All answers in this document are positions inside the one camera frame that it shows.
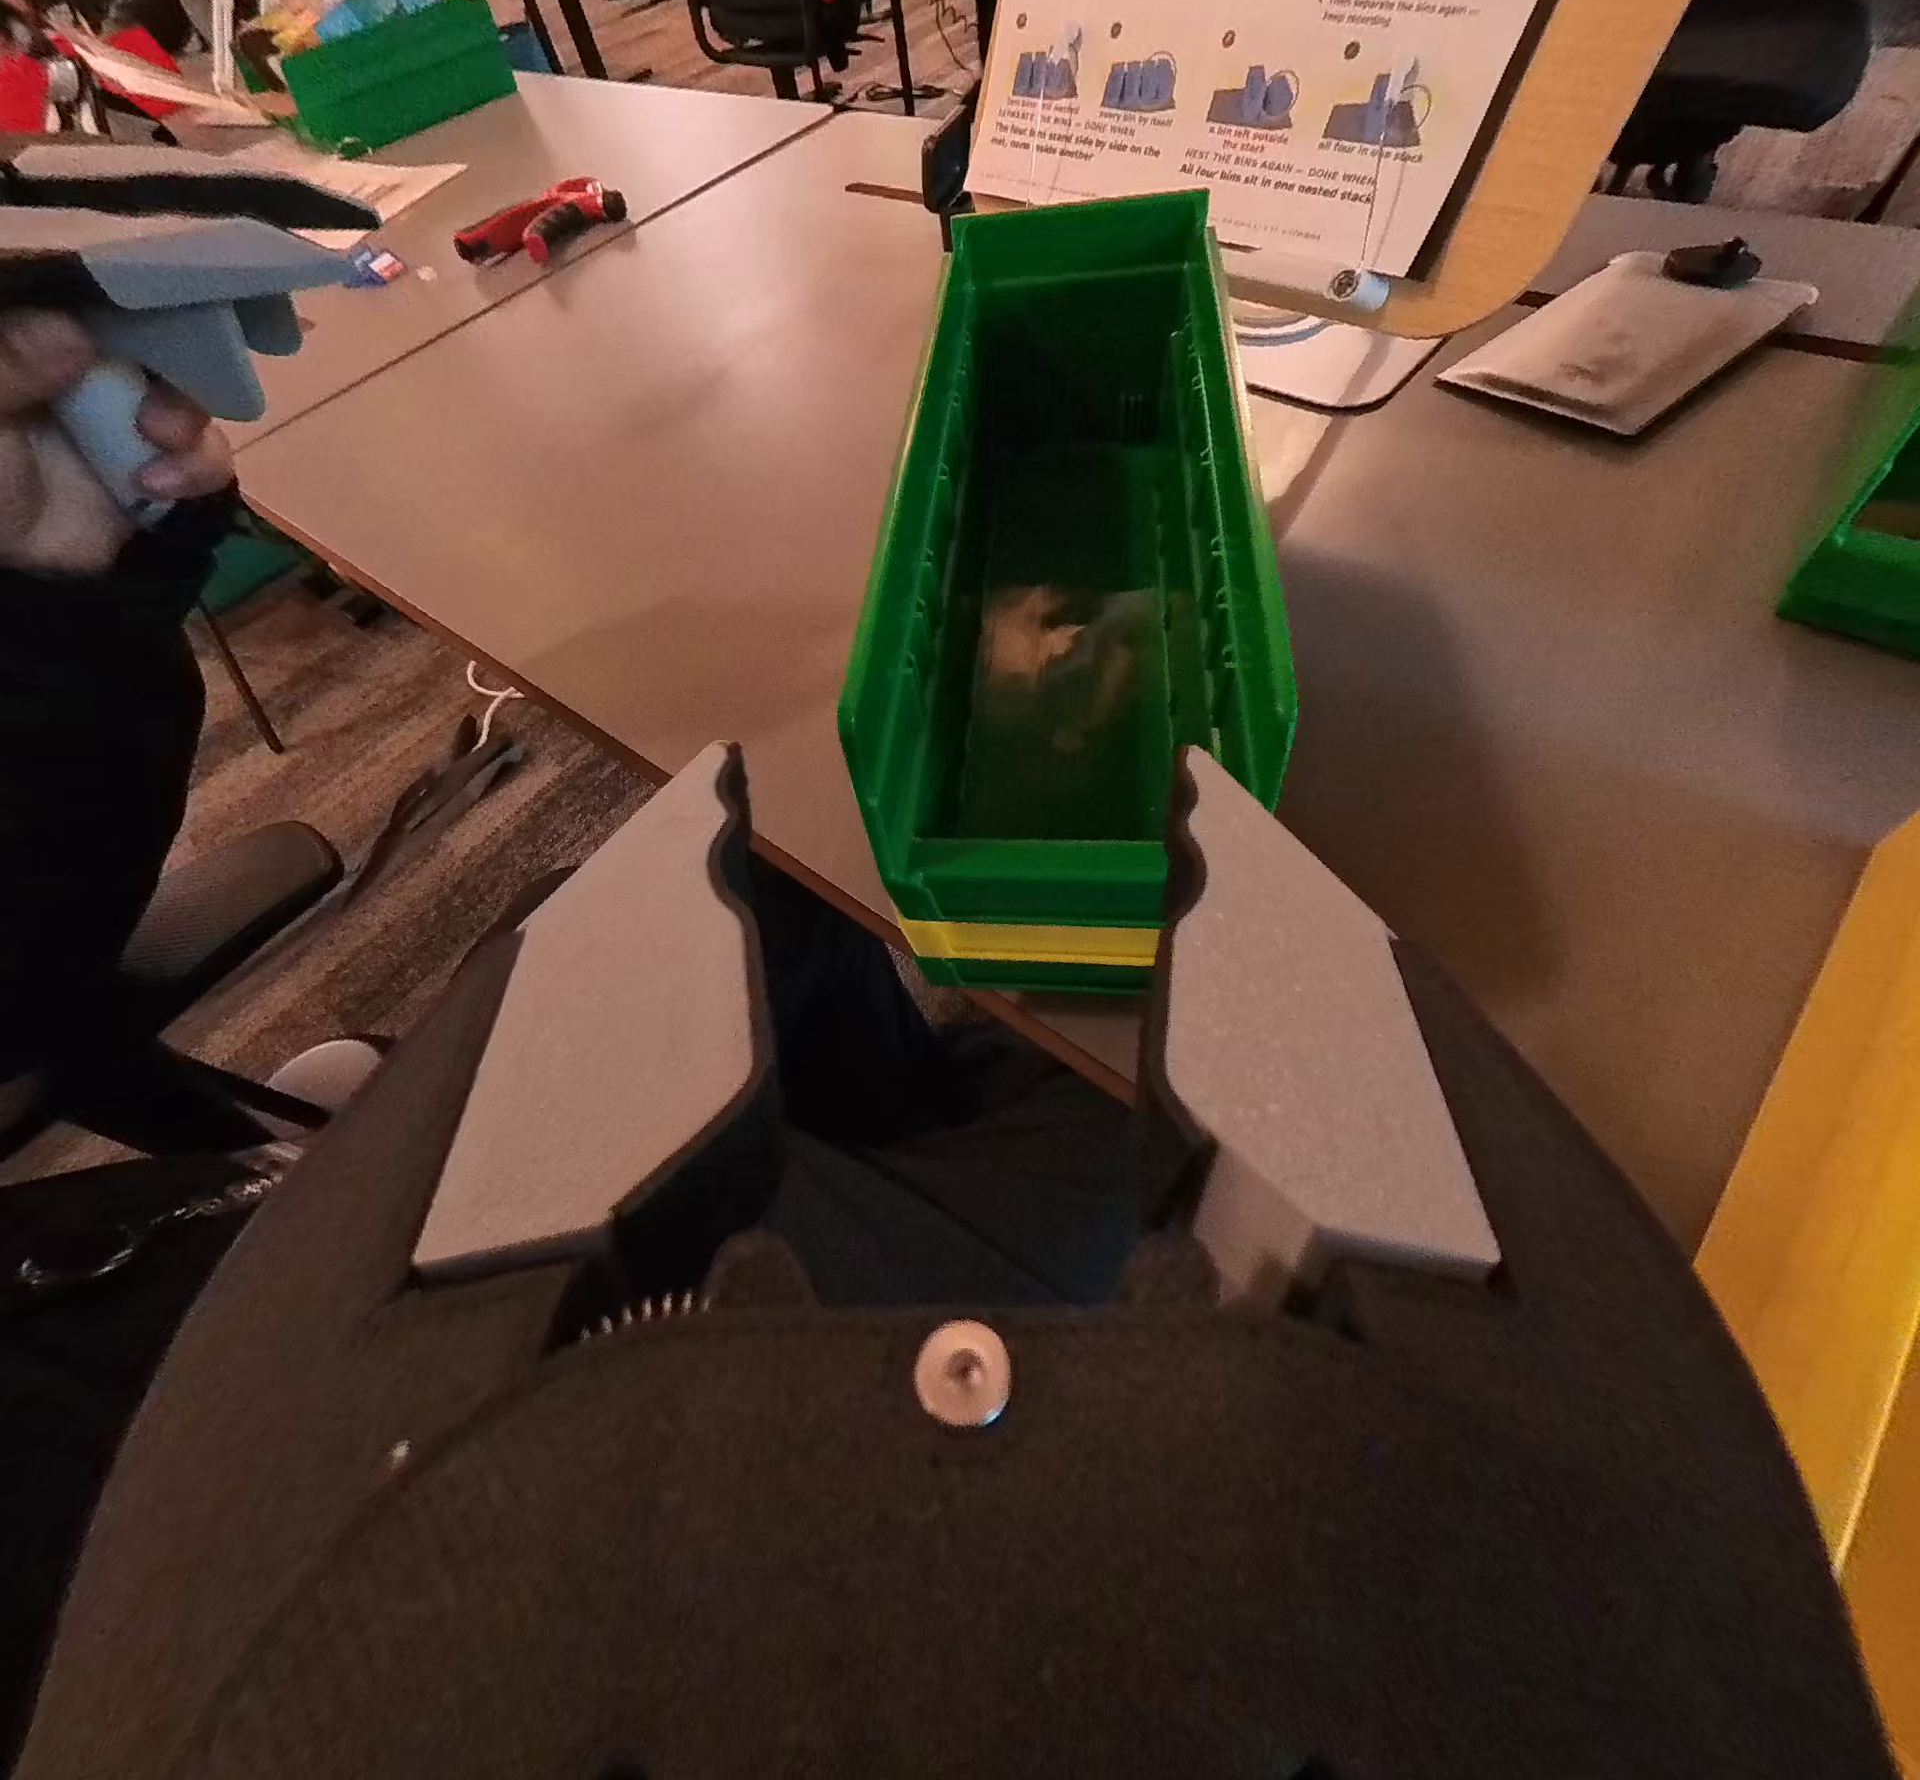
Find large yellow plastic bin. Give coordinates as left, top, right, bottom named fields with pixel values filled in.
left=1691, top=813, right=1920, bottom=1780

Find white stand base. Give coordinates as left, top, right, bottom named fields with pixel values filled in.
left=1236, top=281, right=1447, bottom=416

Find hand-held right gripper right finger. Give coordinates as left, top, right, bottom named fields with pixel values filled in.
left=1141, top=745, right=1506, bottom=1324

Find person's left forearm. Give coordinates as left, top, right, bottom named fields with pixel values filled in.
left=0, top=504, right=242, bottom=1086

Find white paper sheets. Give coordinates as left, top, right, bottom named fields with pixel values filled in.
left=255, top=151, right=467, bottom=222

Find teal box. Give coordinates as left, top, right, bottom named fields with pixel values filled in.
left=201, top=536, right=301, bottom=620

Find white instruction sheet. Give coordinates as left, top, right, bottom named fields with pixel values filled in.
left=960, top=0, right=1629, bottom=284

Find red black hand tool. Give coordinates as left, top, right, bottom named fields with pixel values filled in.
left=454, top=178, right=629, bottom=267

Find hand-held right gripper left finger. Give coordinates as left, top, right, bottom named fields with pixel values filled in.
left=407, top=743, right=782, bottom=1288

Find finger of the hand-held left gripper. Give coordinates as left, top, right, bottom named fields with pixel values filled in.
left=0, top=211, right=358, bottom=425
left=0, top=142, right=383, bottom=235

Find person's left hand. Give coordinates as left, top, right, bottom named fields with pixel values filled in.
left=0, top=307, right=239, bottom=579

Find large green plastic bin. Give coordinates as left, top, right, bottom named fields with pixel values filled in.
left=1775, top=295, right=1920, bottom=678

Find green storage crate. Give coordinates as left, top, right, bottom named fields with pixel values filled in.
left=276, top=0, right=518, bottom=155

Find black straps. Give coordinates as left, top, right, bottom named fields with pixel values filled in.
left=343, top=715, right=529, bottom=913

